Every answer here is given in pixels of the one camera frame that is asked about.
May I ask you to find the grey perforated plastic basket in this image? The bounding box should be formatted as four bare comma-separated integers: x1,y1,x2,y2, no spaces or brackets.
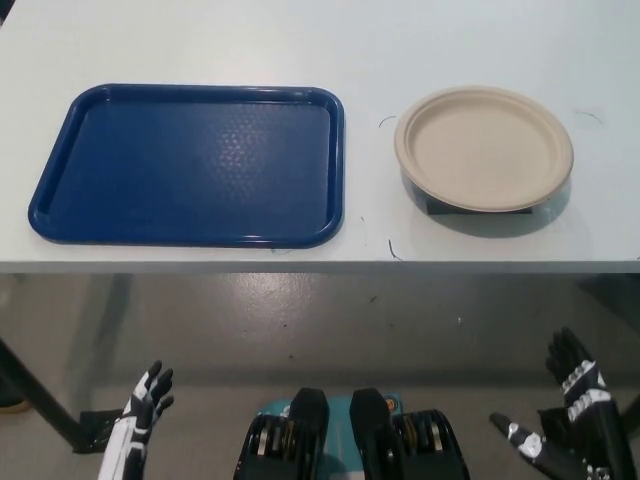
399,164,572,214

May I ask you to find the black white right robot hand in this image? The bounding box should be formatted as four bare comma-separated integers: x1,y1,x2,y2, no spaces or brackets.
488,327,624,480

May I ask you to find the blue plastic tray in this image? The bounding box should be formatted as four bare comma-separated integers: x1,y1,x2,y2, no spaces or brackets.
27,83,347,250

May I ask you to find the black floor tape patch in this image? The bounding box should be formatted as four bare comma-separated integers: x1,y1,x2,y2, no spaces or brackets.
537,407,570,451
74,408,124,454

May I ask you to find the beige paper plate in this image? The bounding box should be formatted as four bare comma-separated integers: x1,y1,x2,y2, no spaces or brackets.
393,84,575,212

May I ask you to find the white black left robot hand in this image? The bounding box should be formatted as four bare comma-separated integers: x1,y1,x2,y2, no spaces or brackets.
97,359,175,480

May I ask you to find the black table leg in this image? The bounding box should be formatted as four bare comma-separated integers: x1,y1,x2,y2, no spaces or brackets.
0,338,86,454

